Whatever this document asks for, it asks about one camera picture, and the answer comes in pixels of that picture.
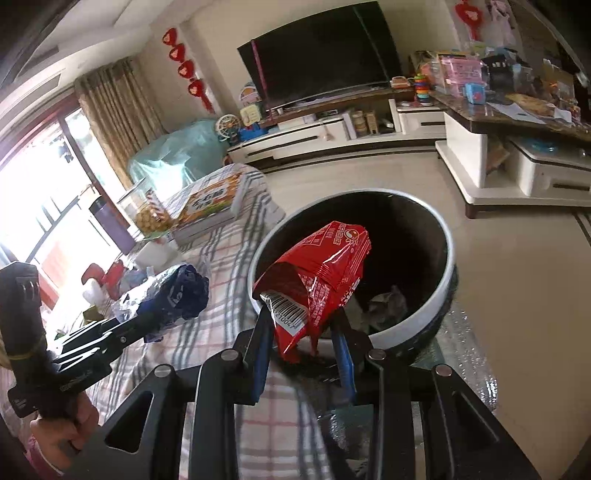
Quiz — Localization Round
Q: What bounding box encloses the pink toy box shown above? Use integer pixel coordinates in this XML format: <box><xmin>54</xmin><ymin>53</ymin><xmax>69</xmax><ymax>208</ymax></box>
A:
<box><xmin>436</xmin><ymin>55</ymin><xmax>490</xmax><ymax>93</ymax></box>

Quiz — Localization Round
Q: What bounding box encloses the colourful round card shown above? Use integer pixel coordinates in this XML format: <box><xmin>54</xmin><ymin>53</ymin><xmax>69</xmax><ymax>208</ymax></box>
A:
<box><xmin>238</xmin><ymin>83</ymin><xmax>262</xmax><ymax>107</ymax></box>

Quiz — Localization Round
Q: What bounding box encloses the crumpled paper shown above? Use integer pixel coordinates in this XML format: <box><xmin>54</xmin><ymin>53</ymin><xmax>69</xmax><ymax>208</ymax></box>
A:
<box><xmin>367</xmin><ymin>285</ymin><xmax>409</xmax><ymax>330</ymax></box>

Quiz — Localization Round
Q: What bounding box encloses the person's left forearm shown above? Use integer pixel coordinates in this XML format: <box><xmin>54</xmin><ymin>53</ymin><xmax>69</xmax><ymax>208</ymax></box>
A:
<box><xmin>18</xmin><ymin>434</ymin><xmax>65</xmax><ymax>480</ymax></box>

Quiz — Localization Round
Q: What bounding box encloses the plaid tablecloth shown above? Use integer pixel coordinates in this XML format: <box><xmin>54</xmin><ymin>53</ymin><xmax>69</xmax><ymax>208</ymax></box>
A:
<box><xmin>46</xmin><ymin>164</ymin><xmax>333</xmax><ymax>480</ymax></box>

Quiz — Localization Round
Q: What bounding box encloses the orange and white box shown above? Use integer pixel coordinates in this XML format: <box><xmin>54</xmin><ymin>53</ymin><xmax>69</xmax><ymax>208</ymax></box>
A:
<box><xmin>173</xmin><ymin>170</ymin><xmax>250</xmax><ymax>236</ymax></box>

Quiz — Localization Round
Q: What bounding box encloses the person's left hand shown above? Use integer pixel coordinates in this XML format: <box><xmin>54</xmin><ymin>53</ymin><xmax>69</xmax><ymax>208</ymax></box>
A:
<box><xmin>28</xmin><ymin>392</ymin><xmax>100</xmax><ymax>476</ymax></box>

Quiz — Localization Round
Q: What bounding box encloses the white television cabinet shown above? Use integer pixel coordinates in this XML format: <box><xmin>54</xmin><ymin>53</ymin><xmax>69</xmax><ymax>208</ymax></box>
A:
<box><xmin>226</xmin><ymin>85</ymin><xmax>448</xmax><ymax>169</ymax></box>

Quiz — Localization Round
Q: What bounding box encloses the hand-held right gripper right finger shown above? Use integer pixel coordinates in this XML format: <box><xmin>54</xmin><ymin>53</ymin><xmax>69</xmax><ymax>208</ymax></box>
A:
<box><xmin>330</xmin><ymin>318</ymin><xmax>542</xmax><ymax>480</ymax></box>

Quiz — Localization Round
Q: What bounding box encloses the marble top coffee table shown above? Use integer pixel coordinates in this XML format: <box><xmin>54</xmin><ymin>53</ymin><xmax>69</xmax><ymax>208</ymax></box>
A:
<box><xmin>429</xmin><ymin>88</ymin><xmax>591</xmax><ymax>220</ymax></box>

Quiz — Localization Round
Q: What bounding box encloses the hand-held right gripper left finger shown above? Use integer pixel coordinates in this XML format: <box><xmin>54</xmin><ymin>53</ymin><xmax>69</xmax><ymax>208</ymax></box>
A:
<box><xmin>65</xmin><ymin>300</ymin><xmax>276</xmax><ymax>480</ymax></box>

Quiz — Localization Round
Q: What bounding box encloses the dark blue wrapper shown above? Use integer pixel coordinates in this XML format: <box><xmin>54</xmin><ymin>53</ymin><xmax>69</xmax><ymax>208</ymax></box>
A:
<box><xmin>111</xmin><ymin>263</ymin><xmax>211</xmax><ymax>344</ymax></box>

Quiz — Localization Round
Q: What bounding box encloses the red heart string decoration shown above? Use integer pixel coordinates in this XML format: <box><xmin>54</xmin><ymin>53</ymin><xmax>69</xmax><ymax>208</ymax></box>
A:
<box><xmin>161</xmin><ymin>28</ymin><xmax>215</xmax><ymax>114</ymax></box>

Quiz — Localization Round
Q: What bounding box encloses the beige curtain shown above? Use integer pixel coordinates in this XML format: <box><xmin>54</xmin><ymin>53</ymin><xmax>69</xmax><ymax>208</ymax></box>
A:
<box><xmin>74</xmin><ymin>58</ymin><xmax>167</xmax><ymax>190</ymax></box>

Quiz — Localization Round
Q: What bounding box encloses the teal plastic cover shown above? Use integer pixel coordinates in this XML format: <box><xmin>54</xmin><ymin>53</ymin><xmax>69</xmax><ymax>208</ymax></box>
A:
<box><xmin>127</xmin><ymin>119</ymin><xmax>232</xmax><ymax>188</ymax></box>

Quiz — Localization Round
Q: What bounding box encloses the black television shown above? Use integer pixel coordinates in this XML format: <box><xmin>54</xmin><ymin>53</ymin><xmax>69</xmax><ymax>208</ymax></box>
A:
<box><xmin>237</xmin><ymin>0</ymin><xmax>403</xmax><ymax>112</ymax></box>

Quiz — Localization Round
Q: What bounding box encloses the rainbow stacking ring toy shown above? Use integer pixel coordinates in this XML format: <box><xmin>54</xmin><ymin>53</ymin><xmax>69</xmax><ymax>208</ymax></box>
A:
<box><xmin>412</xmin><ymin>73</ymin><xmax>430</xmax><ymax>107</ymax></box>

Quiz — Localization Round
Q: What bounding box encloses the red snack packet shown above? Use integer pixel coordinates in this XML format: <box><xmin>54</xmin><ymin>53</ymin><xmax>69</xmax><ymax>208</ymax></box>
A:
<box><xmin>252</xmin><ymin>220</ymin><xmax>372</xmax><ymax>365</ymax></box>

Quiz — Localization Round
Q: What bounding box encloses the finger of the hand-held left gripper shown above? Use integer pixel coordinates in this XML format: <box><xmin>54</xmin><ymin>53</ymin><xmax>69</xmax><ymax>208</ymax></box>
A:
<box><xmin>53</xmin><ymin>332</ymin><xmax>139</xmax><ymax>370</ymax></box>
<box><xmin>58</xmin><ymin>310</ymin><xmax>160</xmax><ymax>354</ymax></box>

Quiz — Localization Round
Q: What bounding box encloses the white toy ferris wheel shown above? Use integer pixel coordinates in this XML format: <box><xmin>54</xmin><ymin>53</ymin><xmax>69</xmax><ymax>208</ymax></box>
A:
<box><xmin>215</xmin><ymin>113</ymin><xmax>243</xmax><ymax>146</ymax></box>

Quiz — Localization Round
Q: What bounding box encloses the clear jar of snack balls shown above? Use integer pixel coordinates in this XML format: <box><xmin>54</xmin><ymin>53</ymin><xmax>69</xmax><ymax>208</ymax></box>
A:
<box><xmin>117</xmin><ymin>185</ymin><xmax>178</xmax><ymax>236</ymax></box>

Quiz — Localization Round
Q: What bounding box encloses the purple tumbler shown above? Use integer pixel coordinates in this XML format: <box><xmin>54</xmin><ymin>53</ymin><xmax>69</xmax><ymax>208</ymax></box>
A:
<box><xmin>90</xmin><ymin>196</ymin><xmax>137</xmax><ymax>254</ymax></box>

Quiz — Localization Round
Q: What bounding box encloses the red knot wall decoration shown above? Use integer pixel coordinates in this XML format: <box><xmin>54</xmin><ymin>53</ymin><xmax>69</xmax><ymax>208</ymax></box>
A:
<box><xmin>455</xmin><ymin>0</ymin><xmax>483</xmax><ymax>40</ymax></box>

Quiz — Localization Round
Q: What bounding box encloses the black white-rimmed trash bin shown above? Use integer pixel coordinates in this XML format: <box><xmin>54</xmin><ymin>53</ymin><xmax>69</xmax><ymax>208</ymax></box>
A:
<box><xmin>249</xmin><ymin>188</ymin><xmax>460</xmax><ymax>365</ymax></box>

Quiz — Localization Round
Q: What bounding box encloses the silver bubble foil mat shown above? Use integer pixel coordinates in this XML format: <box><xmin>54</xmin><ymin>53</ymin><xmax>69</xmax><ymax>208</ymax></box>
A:
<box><xmin>323</xmin><ymin>309</ymin><xmax>499</xmax><ymax>462</ymax></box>

